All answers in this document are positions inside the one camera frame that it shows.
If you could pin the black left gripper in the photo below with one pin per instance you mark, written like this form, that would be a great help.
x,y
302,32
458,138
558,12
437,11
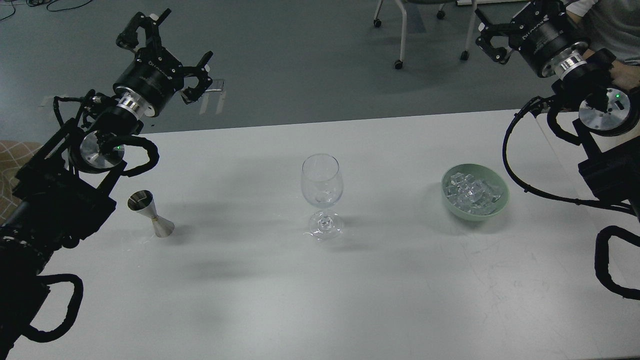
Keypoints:
x,y
155,75

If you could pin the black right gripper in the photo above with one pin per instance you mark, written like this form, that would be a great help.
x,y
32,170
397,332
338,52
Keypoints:
x,y
545,37

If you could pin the steel cocktail jigger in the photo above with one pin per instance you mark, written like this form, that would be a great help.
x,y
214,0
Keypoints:
x,y
143,203

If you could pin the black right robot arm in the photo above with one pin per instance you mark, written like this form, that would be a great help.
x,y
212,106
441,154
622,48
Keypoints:
x,y
586,102

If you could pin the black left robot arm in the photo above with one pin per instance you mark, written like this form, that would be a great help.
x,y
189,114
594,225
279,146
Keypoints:
x,y
64,188

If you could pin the clear ice cubes pile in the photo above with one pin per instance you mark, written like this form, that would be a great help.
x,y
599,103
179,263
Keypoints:
x,y
472,195

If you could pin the clear wine glass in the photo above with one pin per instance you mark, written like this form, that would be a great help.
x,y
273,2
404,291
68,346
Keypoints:
x,y
322,186

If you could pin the white rolling chair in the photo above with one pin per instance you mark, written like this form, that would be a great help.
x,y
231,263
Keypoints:
x,y
412,23

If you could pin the seated person white shirt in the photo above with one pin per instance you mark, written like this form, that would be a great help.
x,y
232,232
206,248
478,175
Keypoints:
x,y
613,25

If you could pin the green bowl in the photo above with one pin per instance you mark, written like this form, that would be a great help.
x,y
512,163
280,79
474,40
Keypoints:
x,y
478,171

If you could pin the beige checkered sofa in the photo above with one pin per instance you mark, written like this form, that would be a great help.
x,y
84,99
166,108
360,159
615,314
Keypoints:
x,y
13,156

